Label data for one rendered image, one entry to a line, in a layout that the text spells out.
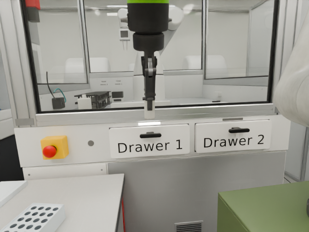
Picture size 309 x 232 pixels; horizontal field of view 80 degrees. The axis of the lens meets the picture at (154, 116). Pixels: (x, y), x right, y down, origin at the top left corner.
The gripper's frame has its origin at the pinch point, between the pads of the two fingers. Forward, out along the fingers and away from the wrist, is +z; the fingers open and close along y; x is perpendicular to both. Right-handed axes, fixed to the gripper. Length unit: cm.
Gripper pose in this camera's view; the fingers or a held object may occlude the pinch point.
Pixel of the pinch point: (149, 108)
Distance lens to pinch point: 54.0
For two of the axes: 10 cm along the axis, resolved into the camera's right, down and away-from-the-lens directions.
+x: 10.0, -0.4, 0.8
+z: 0.0, 8.6, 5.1
